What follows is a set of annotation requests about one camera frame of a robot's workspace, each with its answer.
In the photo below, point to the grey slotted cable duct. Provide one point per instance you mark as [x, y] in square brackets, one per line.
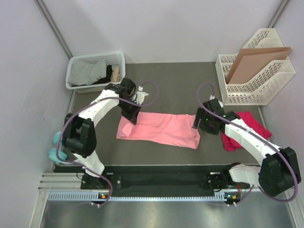
[97, 196]

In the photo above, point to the beige garment in basket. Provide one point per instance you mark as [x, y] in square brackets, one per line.
[115, 77]

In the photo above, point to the white perforated laundry basket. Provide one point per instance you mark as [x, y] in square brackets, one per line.
[116, 59]

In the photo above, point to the black garment in basket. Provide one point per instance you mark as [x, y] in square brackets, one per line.
[96, 75]

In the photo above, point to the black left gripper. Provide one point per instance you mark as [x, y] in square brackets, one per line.
[132, 116]

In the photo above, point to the cream file organizer rack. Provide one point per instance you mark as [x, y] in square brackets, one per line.
[259, 90]

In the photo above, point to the grey t shirt in basket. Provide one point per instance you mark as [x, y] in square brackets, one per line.
[79, 66]

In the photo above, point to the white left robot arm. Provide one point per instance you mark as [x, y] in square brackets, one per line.
[80, 137]

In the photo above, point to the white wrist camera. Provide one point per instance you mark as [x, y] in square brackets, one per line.
[212, 97]
[140, 95]

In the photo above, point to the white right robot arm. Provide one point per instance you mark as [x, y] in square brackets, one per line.
[277, 169]

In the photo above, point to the pink t shirt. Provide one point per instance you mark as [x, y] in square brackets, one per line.
[168, 129]

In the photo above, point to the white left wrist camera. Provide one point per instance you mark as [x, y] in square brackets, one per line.
[140, 95]

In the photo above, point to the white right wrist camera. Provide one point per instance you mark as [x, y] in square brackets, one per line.
[212, 97]

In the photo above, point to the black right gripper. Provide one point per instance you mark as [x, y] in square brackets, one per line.
[201, 114]

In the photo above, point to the brown cardboard sheet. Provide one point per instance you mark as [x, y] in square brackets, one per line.
[250, 61]

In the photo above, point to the red folded t shirt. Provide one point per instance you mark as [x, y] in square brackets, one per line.
[231, 145]

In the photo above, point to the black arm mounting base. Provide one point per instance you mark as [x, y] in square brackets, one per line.
[155, 180]

